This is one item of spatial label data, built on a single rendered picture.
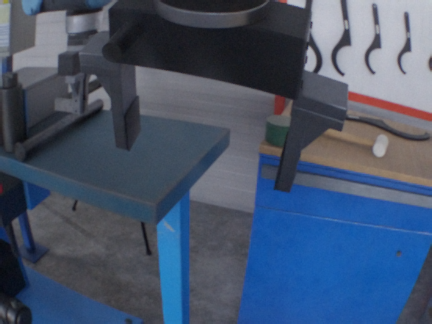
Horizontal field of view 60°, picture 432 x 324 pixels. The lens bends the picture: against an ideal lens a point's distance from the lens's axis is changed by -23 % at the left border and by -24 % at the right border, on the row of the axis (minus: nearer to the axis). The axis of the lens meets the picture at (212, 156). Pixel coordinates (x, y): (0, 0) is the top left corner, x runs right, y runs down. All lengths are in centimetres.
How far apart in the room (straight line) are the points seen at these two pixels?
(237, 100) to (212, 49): 241
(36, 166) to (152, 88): 195
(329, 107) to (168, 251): 86
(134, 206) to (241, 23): 64
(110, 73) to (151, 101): 256
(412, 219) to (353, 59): 124
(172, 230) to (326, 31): 164
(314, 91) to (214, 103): 244
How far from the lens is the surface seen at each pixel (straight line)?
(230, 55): 28
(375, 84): 249
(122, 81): 35
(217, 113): 275
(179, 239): 109
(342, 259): 156
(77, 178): 94
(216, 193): 295
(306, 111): 31
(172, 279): 118
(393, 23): 244
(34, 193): 109
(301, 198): 145
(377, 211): 145
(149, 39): 29
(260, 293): 171
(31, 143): 106
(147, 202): 84
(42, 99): 130
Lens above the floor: 148
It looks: 24 degrees down
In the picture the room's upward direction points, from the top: 3 degrees clockwise
